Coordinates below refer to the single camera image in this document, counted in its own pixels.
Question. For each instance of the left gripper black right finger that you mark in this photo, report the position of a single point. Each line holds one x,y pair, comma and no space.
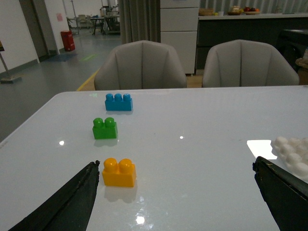
286,195

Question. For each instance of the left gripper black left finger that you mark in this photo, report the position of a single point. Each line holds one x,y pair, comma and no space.
68,209

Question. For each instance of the yellow toy block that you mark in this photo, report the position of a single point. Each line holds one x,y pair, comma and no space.
119,174

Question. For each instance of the green toy block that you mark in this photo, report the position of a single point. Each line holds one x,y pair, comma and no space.
104,129

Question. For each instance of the blue toy block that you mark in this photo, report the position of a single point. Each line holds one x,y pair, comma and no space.
118,102

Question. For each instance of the right grey armchair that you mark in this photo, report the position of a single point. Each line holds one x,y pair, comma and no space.
245,63

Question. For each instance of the grey armchair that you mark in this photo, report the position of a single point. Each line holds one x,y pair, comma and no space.
141,65
245,63

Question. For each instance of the black appliance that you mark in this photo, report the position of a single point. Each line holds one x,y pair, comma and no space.
292,43

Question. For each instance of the left grey armchair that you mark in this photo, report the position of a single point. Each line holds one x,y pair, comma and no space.
141,65

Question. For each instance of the red bin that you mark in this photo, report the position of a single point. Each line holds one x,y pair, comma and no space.
68,42

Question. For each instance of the dark kitchen counter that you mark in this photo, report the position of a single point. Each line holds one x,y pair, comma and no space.
214,30

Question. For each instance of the fruit plate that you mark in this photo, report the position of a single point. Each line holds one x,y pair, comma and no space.
251,11

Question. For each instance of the background work table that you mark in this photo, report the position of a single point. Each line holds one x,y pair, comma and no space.
109,24

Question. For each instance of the bowl of food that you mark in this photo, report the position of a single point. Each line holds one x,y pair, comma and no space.
235,10

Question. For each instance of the wicker basket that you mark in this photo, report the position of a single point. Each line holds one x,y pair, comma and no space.
206,12

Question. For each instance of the grey curtain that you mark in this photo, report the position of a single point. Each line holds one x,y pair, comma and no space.
139,20

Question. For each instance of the white drawer cabinet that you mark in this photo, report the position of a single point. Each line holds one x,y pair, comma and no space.
178,26

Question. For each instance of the white studded base plate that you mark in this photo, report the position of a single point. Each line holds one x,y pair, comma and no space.
294,154

